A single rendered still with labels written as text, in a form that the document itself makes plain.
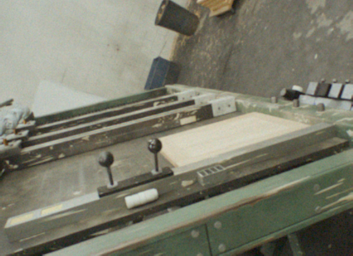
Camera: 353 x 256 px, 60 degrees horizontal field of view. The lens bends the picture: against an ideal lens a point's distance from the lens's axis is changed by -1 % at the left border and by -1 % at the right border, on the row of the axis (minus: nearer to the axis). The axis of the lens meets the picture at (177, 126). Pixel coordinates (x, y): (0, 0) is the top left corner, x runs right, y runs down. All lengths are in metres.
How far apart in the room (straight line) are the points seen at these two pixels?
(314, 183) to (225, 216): 0.21
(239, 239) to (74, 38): 5.85
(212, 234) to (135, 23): 5.99
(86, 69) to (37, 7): 1.34
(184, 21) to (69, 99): 2.30
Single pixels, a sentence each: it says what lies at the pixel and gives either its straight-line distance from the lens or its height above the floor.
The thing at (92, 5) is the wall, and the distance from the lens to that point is 6.40.
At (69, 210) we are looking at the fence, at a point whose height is 1.58.
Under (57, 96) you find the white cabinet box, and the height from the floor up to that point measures 1.77.
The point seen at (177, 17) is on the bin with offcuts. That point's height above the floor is 0.38.
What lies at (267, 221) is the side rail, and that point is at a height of 1.23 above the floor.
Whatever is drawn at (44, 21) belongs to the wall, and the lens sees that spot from 6.35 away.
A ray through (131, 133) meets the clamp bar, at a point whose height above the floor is 1.35.
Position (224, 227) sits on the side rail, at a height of 1.32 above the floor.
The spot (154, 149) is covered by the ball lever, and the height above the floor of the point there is 1.44.
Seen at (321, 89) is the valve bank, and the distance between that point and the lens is 1.37.
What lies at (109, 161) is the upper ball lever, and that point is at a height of 1.53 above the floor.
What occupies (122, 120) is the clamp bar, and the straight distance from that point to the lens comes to 1.64.
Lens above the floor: 1.67
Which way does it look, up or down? 21 degrees down
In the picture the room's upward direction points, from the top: 72 degrees counter-clockwise
